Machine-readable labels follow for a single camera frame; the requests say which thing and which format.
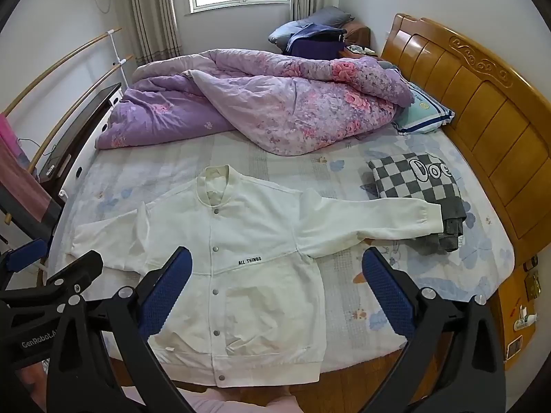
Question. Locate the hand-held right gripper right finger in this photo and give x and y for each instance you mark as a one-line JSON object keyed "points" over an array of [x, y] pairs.
{"points": [[387, 292]]}

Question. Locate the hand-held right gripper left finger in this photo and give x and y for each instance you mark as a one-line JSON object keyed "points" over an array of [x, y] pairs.
{"points": [[165, 292]]}

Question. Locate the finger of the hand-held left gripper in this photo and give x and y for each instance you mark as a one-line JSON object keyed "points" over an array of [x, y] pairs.
{"points": [[26, 254], [81, 269]]}

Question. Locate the white snap-button jacket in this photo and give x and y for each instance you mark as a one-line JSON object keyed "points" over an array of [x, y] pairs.
{"points": [[258, 301]]}

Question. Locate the grey pillow pile with clothes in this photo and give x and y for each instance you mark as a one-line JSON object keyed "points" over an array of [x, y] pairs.
{"points": [[327, 17]]}

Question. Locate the dark grey folded clothing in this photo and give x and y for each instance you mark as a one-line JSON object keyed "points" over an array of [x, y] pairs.
{"points": [[452, 228]]}

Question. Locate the grey white checkered cloth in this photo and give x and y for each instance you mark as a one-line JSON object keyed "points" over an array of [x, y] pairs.
{"points": [[400, 180]]}

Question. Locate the person's pink pants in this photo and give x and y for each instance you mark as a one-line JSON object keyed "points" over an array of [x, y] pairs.
{"points": [[215, 404]]}

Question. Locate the wooden nightstand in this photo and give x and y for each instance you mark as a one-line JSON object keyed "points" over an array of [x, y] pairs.
{"points": [[512, 305]]}

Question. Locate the white ribbed garment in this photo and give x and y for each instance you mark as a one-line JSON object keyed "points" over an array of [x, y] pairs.
{"points": [[301, 172]]}

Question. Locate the light blue striped pillow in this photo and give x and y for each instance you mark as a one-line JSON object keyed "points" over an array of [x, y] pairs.
{"points": [[424, 112]]}

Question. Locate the wooden headboard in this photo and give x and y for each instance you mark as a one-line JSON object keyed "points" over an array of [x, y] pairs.
{"points": [[486, 116]]}

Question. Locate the purple floral quilt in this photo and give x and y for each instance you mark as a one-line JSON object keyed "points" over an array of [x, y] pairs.
{"points": [[280, 112]]}

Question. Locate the dark purple cloth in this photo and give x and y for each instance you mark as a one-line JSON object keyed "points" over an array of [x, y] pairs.
{"points": [[314, 45]]}

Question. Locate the brown cloth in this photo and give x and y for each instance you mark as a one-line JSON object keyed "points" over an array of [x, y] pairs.
{"points": [[357, 32]]}

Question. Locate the wooden bed frame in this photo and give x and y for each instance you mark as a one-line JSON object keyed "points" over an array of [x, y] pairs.
{"points": [[344, 391]]}

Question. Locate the white rack post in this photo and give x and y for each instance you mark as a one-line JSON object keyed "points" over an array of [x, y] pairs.
{"points": [[118, 58]]}

